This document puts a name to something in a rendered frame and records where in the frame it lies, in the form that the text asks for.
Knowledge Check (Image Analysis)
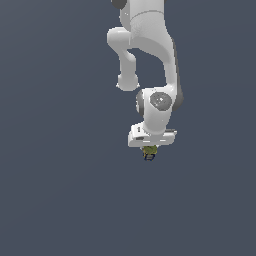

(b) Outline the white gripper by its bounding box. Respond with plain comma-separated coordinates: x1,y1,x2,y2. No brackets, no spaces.
126,122,178,148

